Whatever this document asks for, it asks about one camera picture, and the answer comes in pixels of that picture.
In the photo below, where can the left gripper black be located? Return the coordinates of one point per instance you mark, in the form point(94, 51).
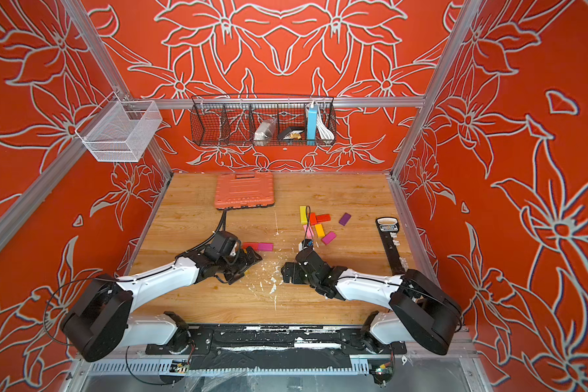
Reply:
point(244, 262)

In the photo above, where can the black item in basket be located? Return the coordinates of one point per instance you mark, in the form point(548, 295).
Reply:
point(292, 134)

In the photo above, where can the purple small block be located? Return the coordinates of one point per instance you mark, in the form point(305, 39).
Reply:
point(344, 219)

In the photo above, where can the small magenta block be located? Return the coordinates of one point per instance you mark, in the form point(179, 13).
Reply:
point(265, 247)

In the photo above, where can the black wire wall basket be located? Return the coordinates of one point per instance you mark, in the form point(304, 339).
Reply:
point(232, 121)

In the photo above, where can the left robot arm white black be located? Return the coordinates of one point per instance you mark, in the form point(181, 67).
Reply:
point(102, 319)

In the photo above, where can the red flat block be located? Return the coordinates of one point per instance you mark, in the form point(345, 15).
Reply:
point(323, 218)

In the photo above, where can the yellow-green block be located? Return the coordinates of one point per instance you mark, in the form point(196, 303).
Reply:
point(303, 215)

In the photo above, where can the magenta long block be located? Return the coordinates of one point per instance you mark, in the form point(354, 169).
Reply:
point(328, 238)

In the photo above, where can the small red block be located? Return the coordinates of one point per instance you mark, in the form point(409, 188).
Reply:
point(251, 245)

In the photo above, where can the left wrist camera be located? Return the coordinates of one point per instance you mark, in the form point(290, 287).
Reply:
point(222, 245)

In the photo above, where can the grey packet in basket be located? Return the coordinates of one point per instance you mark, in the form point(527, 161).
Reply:
point(265, 132)

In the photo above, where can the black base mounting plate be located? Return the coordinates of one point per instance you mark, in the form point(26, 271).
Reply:
point(281, 347)

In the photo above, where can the orange long block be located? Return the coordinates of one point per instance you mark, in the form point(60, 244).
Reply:
point(320, 231)

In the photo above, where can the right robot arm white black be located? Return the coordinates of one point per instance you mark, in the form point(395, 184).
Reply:
point(418, 309)

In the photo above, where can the orange plastic tool case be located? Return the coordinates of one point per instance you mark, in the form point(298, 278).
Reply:
point(244, 190)

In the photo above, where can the pink long block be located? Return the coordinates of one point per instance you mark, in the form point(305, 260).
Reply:
point(308, 231)

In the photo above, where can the black remote-like tool strip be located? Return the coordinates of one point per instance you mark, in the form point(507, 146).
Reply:
point(388, 229)

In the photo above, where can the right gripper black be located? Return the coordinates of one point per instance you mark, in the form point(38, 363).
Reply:
point(296, 269)

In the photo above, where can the clear plastic wall bin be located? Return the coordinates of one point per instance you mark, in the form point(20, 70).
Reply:
point(121, 131)

